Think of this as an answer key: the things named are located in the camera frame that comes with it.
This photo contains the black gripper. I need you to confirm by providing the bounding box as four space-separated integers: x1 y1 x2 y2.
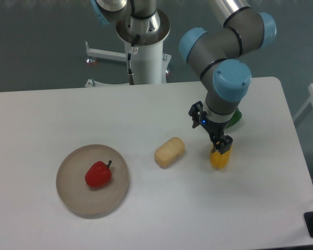
188 101 233 153

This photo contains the beige round plate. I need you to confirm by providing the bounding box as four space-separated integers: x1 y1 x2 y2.
56 144 129 219

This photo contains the green bell pepper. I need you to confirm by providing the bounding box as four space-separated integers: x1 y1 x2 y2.
226 108 242 128

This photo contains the black and white robot cable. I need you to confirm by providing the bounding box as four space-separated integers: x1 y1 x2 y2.
126 33 141 86

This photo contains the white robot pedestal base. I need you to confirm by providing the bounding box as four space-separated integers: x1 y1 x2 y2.
83 10 172 88

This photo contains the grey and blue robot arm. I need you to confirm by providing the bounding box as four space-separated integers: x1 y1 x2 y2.
91 1 276 154

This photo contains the yellow bell pepper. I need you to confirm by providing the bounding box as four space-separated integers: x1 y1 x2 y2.
210 146 233 170

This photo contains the red bell pepper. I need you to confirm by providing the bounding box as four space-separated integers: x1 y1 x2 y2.
85 160 112 188

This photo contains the beige bread loaf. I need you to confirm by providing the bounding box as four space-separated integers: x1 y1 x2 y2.
154 137 185 168

